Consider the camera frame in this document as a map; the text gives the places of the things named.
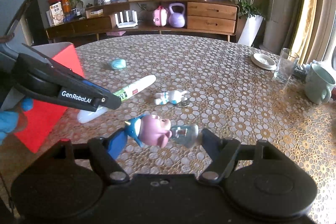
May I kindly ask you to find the black cabinet with coffee machine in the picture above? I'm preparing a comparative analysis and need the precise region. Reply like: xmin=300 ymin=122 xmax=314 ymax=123
xmin=25 ymin=0 xmax=52 ymax=46

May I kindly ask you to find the white green pen tube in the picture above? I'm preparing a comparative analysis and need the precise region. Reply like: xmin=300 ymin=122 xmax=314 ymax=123
xmin=76 ymin=74 xmax=157 ymax=124

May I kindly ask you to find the wooden tv sideboard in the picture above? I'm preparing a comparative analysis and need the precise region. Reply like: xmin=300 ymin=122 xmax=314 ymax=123
xmin=46 ymin=0 xmax=239 ymax=40

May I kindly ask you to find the white small dish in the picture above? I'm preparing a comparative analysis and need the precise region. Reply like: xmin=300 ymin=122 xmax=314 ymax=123
xmin=251 ymin=53 xmax=276 ymax=71

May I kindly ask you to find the red cardboard box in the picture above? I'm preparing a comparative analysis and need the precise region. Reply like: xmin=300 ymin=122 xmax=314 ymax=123
xmin=15 ymin=42 xmax=84 ymax=153

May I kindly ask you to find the small teal round case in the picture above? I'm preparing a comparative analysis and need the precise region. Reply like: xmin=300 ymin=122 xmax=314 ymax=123
xmin=110 ymin=59 xmax=126 ymax=70

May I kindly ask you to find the purple kettlebell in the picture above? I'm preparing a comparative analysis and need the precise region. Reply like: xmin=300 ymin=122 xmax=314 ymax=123
xmin=169 ymin=3 xmax=186 ymax=28

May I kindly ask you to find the clear drinking glass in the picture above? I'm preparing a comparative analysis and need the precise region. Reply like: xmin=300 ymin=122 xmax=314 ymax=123
xmin=273 ymin=48 xmax=299 ymax=83

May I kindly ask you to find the cereal snack box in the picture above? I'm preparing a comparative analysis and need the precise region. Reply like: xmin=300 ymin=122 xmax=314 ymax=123
xmin=50 ymin=2 xmax=64 ymax=26

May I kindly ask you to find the mint green mug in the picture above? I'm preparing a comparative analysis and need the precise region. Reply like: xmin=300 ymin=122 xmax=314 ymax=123
xmin=304 ymin=64 xmax=335 ymax=105

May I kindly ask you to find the pink toy case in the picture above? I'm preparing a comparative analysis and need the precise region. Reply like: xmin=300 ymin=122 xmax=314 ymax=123
xmin=153 ymin=6 xmax=168 ymax=27

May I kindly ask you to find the blue gloved left hand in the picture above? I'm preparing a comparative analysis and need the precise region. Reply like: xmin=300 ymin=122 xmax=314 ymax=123
xmin=0 ymin=97 xmax=33 ymax=144

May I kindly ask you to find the pink pig figurine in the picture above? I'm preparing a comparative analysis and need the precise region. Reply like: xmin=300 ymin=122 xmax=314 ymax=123
xmin=124 ymin=114 xmax=200 ymax=149

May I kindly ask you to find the lace patterned tablecloth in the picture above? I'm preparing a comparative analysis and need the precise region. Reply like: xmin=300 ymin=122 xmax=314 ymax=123
xmin=0 ymin=34 xmax=336 ymax=224

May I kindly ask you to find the white blue rabbit figurine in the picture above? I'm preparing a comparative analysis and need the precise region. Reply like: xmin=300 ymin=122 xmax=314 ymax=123
xmin=154 ymin=90 xmax=190 ymax=107

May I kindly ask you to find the white wifi router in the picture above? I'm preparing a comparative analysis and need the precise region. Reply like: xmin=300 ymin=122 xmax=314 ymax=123
xmin=114 ymin=10 xmax=138 ymax=28

